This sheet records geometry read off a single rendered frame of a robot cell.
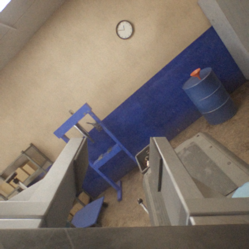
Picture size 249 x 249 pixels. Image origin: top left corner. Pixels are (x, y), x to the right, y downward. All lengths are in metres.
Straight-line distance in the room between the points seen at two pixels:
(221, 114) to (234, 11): 1.66
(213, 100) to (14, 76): 3.76
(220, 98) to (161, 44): 1.47
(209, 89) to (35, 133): 3.55
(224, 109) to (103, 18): 2.70
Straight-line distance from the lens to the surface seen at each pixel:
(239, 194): 0.40
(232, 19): 3.79
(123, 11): 3.87
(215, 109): 3.52
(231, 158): 0.90
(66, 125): 3.53
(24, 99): 4.28
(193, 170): 0.94
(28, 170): 4.38
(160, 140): 0.15
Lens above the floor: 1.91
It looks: 14 degrees down
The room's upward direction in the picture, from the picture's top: 42 degrees counter-clockwise
